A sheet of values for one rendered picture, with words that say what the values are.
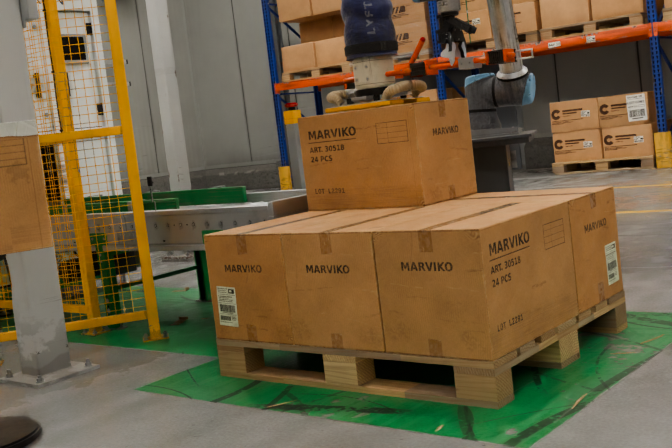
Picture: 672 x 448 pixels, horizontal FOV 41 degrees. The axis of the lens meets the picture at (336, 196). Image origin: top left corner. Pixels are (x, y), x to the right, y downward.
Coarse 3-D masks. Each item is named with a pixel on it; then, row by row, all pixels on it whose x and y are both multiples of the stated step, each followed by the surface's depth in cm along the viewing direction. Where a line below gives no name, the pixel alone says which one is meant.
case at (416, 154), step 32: (320, 128) 378; (352, 128) 368; (384, 128) 358; (416, 128) 349; (448, 128) 366; (320, 160) 381; (352, 160) 370; (384, 160) 360; (416, 160) 350; (448, 160) 365; (320, 192) 383; (352, 192) 372; (384, 192) 362; (416, 192) 352; (448, 192) 364
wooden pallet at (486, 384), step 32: (576, 320) 312; (608, 320) 340; (224, 352) 343; (256, 352) 341; (320, 352) 312; (352, 352) 303; (512, 352) 278; (544, 352) 306; (576, 352) 311; (320, 384) 314; (352, 384) 305; (384, 384) 302; (416, 384) 298; (480, 384) 273; (512, 384) 277
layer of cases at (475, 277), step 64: (512, 192) 364; (576, 192) 335; (256, 256) 326; (320, 256) 306; (384, 256) 289; (448, 256) 274; (512, 256) 280; (576, 256) 315; (256, 320) 330; (320, 320) 310; (384, 320) 293; (448, 320) 277; (512, 320) 279
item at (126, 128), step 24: (72, 0) 414; (120, 48) 416; (120, 72) 417; (120, 96) 418; (72, 168) 417; (120, 216) 423; (144, 216) 423; (144, 240) 423; (144, 264) 424; (144, 288) 424; (144, 312) 426; (0, 336) 412; (168, 336) 426
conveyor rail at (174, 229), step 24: (72, 216) 471; (96, 216) 458; (168, 216) 423; (192, 216) 413; (216, 216) 403; (240, 216) 393; (264, 216) 384; (72, 240) 475; (120, 240) 448; (168, 240) 426; (192, 240) 415
